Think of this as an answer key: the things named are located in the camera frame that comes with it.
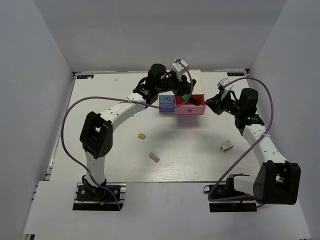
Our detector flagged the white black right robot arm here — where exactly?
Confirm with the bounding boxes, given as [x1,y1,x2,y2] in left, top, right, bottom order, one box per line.
[205,88,301,205]

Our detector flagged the white drawer cabinet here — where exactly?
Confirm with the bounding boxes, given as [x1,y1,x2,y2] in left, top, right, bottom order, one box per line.
[159,69,205,95]

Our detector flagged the left blue label sticker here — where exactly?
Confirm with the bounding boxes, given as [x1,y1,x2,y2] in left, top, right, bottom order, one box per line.
[76,74,94,80]

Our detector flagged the blue label sticker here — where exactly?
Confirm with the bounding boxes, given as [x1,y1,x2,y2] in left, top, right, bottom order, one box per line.
[76,74,94,80]
[227,72,245,77]

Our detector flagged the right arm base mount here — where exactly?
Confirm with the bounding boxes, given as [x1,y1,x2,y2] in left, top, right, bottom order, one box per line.
[209,173,257,213]

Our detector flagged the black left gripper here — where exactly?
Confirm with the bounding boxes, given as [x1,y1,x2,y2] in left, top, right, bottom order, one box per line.
[156,70,194,97]

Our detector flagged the yellow eraser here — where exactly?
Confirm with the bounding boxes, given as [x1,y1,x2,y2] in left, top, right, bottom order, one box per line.
[138,133,146,140]

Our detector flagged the light blue drawer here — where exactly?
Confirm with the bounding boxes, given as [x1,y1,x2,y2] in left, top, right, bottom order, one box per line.
[158,94,175,105]

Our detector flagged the right blue label sticker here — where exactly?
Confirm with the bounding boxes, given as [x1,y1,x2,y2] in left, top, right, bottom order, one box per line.
[227,72,245,77]

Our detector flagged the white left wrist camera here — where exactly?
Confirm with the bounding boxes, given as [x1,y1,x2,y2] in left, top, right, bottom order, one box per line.
[172,58,189,75]

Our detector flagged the pink drawer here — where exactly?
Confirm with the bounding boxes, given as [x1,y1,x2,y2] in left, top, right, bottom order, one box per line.
[174,94,206,115]

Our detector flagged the grey white eraser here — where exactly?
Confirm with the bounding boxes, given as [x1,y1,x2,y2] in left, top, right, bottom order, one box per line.
[149,152,160,163]

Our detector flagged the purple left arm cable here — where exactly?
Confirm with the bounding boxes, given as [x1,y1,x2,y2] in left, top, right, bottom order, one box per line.
[60,58,196,210]

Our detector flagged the black marker pen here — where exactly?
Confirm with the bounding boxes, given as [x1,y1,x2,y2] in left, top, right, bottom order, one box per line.
[189,97,201,106]

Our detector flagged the pink white binder clip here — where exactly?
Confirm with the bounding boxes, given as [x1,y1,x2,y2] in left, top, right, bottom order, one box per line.
[220,139,234,152]

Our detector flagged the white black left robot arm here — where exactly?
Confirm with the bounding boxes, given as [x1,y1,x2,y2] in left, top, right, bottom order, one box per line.
[80,59,196,200]

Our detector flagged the lavender blue drawer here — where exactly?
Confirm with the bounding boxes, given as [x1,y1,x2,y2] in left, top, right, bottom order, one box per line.
[159,104,175,113]

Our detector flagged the black green highlighter marker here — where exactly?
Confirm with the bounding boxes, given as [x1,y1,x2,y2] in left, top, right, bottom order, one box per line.
[182,94,189,100]

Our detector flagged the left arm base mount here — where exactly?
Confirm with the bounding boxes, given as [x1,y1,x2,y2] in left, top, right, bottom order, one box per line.
[72,183,126,212]

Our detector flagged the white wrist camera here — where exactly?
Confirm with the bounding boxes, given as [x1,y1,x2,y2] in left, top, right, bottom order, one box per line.
[217,77,233,99]
[172,58,189,75]

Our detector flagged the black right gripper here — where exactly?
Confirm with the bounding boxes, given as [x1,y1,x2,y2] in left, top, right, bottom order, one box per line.
[205,90,243,116]

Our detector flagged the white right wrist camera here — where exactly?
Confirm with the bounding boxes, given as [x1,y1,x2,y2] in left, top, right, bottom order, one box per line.
[217,77,233,99]

